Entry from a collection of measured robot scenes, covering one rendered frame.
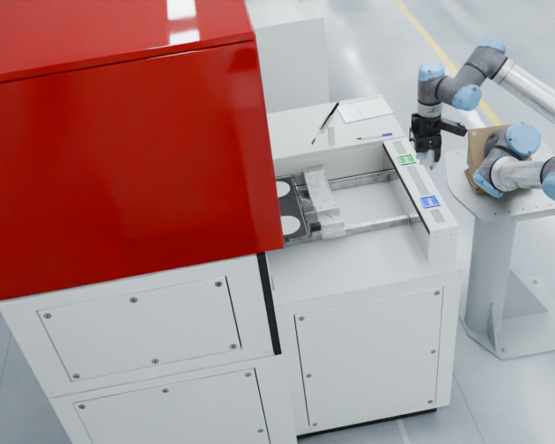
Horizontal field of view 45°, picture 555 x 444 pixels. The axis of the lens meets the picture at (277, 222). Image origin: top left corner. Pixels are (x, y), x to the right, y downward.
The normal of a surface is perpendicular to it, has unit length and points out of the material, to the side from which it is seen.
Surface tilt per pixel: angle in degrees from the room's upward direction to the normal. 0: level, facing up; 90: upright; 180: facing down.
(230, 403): 90
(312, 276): 0
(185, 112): 90
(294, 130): 0
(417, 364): 90
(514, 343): 0
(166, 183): 90
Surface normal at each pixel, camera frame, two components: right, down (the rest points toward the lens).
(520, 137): 0.04, -0.18
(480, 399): -0.11, -0.77
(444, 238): 0.15, 0.62
